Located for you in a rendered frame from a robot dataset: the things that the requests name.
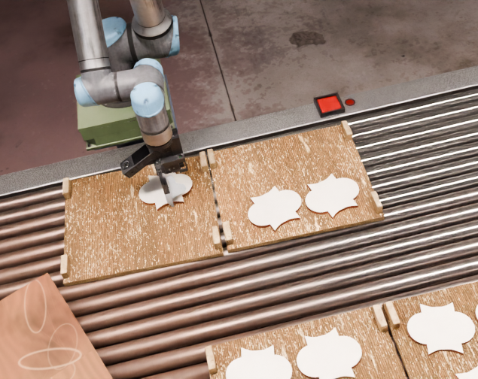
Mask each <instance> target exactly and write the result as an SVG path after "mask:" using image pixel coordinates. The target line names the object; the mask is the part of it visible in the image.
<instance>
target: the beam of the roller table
mask: <svg viewBox="0 0 478 379"><path fill-rule="evenodd" d="M473 89H478V65H476V66H473V67H469V68H463V69H459V70H456V71H450V72H446V73H443V74H437V75H434V76H430V77H424V78H420V79H417V80H411V81H407V82H404V83H398V84H395V85H390V86H385V87H381V88H378V89H372V90H368V91H365V92H359V93H355V94H351V95H348V96H342V97H340V98H341V100H342V102H343V105H344V107H345V109H346V112H345V113H342V114H336V115H333V116H329V117H323V118H320V115H319V113H318V111H317V108H316V106H315V103H312V104H309V105H303V106H299V107H296V108H290V109H287V110H283V111H277V112H273V113H270V114H264V115H260V116H257V117H251V118H248V119H244V120H238V121H234V122H231V123H225V124H221V125H218V126H212V127H208V128H205V129H199V130H196V131H192V132H186V133H182V134H179V135H178V136H179V138H180V142H181V147H182V150H183V153H184V156H191V155H194V154H198V153H199V152H203V151H205V152H207V150H208V149H213V150H217V149H220V148H224V147H229V146H233V145H237V144H243V143H246V142H249V141H256V140H259V139H262V138H268V137H272V136H275V135H281V134H285V133H289V132H294V131H298V130H301V129H307V128H311V127H314V126H320V125H324V124H327V123H333V122H336V121H340V120H346V119H349V118H353V117H359V116H362V115H366V114H371V113H376V112H379V111H385V110H388V109H392V108H398V107H401V106H404V105H411V104H414V103H417V102H423V101H427V100H431V99H436V98H440V97H444V96H449V95H453V94H456V93H460V92H466V91H469V90H473ZM346 99H354V100H355V104H354V105H352V106H348V105H346V104H345V100H346ZM143 145H145V142H143V143H140V144H134V145H130V146H127V147H121V148H117V149H113V150H108V151H104V152H101V153H94V154H91V155H88V156H82V157H78V158H74V159H69V160H65V161H61V162H55V163H52V164H49V165H43V166H39V167H35V168H30V169H26V170H22V171H16V172H13V173H10V174H3V175H0V199H6V198H10V197H14V196H19V195H22V194H27V193H32V192H36V191H39V190H45V189H49V188H52V187H55V186H62V183H63V178H66V177H68V178H69V179H70V180H75V179H79V178H84V177H91V176H95V175H99V174H107V173H111V172H115V171H121V168H120V164H121V163H122V161H124V160H125V159H126V158H128V157H129V156H130V155H132V154H133V153H134V152H136V151H137V150H138V149H139V148H140V147H142V146H143Z"/></svg>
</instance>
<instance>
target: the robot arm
mask: <svg viewBox="0 0 478 379"><path fill-rule="evenodd" d="M66 1H67V5H68V9H69V16H70V20H71V25H72V31H73V35H74V40H75V47H76V51H77V56H78V63H79V67H80V71H81V77H79V78H76V79H75V81H74V90H75V96H76V99H77V101H78V103H79V105H81V106H83V107H89V106H100V105H104V104H110V103H115V104H120V103H126V102H131V103H132V109H133V110H134V111H135V115H136V119H137V121H138V124H139V128H140V131H141V134H142V137H143V140H144V142H145V145H143V146H142V147H140V148H139V149H138V150H137V151H136V152H134V153H133V154H132V155H130V156H129V157H128V158H126V159H125V160H124V161H122V163H121V164H120V168H121V171H122V174H123V175H125V176H126V177H128V178H131V177H132V176H133V175H135V174H136V173H138V172H139V171H141V170H142V169H143V168H144V167H145V166H146V165H148V164H149V163H151V162H153V163H154V167H155V169H156V173H157V176H159V177H160V182H161V184H162V188H163V191H164V194H165V197H166V201H167V203H168V204H170V205H171V206H172V207H174V204H173V201H172V199H173V198H175V197H176V196H178V195H180V194H182V193H183V192H184V191H185V190H186V186H185V185H184V184H181V183H176V182H175V178H174V177H173V176H172V175H169V176H167V177H166V176H165V174H169V173H172V172H173V173H175V172H177V171H179V172H180V173H182V172H185V171H188V170H187V164H186V161H185V158H184V153H183V150H182V147H181V142H180V138H179V136H178V131H177V129H176V128H174V129H172V128H171V126H170V122H169V117H168V114H167V111H166V102H165V93H164V75H163V68H162V66H161V64H160V63H159V62H158V61H156V60H155V59H159V58H165V57H166V58H168V57H170V56H176V55H177V54H178V53H179V51H180V44H179V34H178V19H177V17H176V16H173V15H171V14H170V13H169V11H168V10H166V9H165V8H164V7H163V3H162V0H130V4H131V6H132V10H133V13H134V15H135V16H134V17H133V19H132V22H131V23H126V22H125V21H124V20H123V19H122V18H120V17H119V18H118V17H109V18H106V19H103V20H102V17H101V12H100V8H99V0H66ZM173 135H174V136H173ZM172 136H173V137H172ZM183 162H184V163H185V166H186V168H181V167H184V163H183ZM167 180H168V182H169V185H168V183H167Z"/></svg>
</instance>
